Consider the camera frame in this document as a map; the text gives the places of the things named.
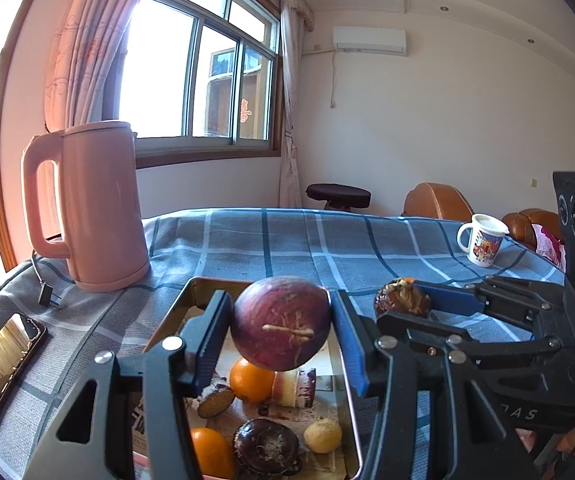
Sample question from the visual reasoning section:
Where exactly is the small brown longan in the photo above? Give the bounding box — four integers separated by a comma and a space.
303, 417, 343, 454

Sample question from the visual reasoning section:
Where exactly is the brown leather armchair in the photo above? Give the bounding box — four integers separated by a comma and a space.
401, 182, 475, 223
501, 208, 565, 253

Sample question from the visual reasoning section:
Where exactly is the dark cut fruit piece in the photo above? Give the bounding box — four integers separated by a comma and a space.
196, 380, 236, 419

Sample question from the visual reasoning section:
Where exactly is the white cartoon print mug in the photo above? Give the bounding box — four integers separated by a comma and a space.
456, 213, 509, 268

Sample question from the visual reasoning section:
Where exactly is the pink floral cloth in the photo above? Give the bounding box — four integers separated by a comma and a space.
532, 223, 567, 271

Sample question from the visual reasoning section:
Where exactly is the purple passion fruit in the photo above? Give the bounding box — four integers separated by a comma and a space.
230, 276, 331, 372

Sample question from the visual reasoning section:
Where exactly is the black kettle power cable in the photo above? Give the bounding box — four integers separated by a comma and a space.
30, 250, 65, 311

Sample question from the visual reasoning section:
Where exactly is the printed paper sheet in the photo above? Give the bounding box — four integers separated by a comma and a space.
130, 390, 149, 456

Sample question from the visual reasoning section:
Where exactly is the white air conditioner cable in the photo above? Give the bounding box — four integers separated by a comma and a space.
302, 45, 338, 108

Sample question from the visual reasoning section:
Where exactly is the orange cherry tomato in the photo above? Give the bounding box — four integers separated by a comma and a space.
190, 426, 238, 479

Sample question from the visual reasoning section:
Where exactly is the sliding glass window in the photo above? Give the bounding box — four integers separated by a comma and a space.
117, 0, 283, 158

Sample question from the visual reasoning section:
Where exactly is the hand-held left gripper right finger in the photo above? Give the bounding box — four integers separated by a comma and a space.
331, 290, 533, 480

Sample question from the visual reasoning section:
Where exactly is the metal tray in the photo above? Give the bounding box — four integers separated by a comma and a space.
130, 276, 368, 480

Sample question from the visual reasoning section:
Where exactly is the pink patterned curtain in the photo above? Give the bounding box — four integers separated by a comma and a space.
42, 0, 163, 133
277, 2, 303, 208

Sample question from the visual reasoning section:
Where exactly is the dark round stool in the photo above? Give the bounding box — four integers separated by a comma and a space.
306, 183, 372, 212

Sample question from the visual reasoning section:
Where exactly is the pink electric kettle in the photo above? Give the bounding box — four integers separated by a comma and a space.
21, 120, 150, 292

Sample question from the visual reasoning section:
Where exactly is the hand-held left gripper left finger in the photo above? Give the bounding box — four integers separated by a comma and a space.
24, 290, 233, 480

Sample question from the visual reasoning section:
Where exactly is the orange mandarin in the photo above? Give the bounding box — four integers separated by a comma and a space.
228, 357, 275, 404

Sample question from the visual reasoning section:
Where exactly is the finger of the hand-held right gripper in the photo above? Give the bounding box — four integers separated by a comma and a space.
414, 276, 568, 333
376, 310, 565, 367

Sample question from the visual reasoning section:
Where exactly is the blue plaid tablecloth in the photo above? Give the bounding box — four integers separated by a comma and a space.
0, 207, 568, 480

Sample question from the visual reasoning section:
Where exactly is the black smartphone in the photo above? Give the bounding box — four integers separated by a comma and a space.
0, 312, 48, 422

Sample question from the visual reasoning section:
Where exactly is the white wall air conditioner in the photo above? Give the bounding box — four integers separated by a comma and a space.
333, 27, 408, 56

